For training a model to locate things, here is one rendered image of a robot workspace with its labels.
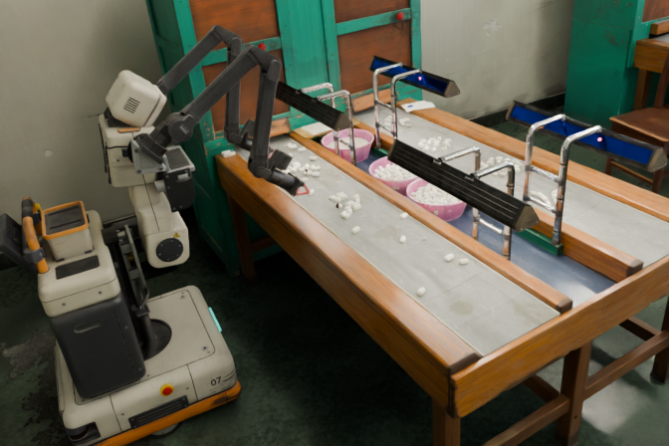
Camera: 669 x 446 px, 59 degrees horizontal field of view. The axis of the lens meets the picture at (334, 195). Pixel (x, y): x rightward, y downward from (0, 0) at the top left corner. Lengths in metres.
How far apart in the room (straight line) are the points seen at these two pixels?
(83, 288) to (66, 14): 1.91
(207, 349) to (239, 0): 1.59
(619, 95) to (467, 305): 3.17
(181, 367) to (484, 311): 1.24
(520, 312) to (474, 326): 0.15
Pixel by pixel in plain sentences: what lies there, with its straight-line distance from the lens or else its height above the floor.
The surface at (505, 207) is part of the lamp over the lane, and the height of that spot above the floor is 1.08.
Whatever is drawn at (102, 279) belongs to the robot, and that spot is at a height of 0.79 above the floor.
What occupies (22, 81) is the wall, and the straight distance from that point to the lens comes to 3.77.
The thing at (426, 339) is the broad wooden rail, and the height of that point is 0.76.
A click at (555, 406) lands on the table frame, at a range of 2.31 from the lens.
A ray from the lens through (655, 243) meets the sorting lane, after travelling 2.29.
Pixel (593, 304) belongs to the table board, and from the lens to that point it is 1.97.
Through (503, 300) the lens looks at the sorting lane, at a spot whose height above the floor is 0.74.
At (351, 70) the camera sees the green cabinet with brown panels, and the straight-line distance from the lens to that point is 3.30.
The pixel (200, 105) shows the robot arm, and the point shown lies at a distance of 2.05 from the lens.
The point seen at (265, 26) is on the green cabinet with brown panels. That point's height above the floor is 1.33.
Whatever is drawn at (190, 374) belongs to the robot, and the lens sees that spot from 2.52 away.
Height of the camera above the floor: 1.92
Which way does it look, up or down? 28 degrees down
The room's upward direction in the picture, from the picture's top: 6 degrees counter-clockwise
